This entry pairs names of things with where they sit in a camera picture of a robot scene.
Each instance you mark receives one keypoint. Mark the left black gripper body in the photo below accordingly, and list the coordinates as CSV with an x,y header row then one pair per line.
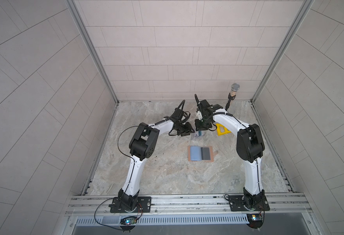
x,y
182,129

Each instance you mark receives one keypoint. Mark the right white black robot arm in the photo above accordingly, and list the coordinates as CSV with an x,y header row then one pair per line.
x,y
249,146

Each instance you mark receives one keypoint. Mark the yellow triangular plastic piece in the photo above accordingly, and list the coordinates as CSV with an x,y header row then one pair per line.
x,y
222,130

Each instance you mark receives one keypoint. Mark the perforated vent strip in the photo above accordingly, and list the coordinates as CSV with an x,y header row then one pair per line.
x,y
174,219

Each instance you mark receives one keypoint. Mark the left green circuit board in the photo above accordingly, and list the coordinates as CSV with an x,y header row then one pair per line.
x,y
128,221

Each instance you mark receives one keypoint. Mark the aluminium mounting rail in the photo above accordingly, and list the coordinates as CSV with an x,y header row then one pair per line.
x,y
187,204

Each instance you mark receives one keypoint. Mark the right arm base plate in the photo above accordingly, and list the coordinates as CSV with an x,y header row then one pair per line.
x,y
243,203

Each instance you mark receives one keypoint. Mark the dark credit card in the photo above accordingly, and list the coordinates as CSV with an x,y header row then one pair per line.
x,y
206,154

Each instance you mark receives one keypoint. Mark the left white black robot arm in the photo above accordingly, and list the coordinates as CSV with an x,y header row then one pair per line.
x,y
142,146

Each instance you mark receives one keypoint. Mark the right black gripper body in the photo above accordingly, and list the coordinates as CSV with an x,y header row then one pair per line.
x,y
202,124

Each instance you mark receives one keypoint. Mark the brown leather card holder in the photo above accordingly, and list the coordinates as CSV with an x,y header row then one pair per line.
x,y
194,153

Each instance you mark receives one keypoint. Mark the right circuit board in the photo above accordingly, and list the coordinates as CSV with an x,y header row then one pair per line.
x,y
255,221

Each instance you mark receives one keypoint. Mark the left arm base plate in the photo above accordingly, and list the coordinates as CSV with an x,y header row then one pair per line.
x,y
129,205

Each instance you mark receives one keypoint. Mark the clear acrylic card box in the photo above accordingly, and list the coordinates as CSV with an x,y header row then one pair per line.
x,y
197,135

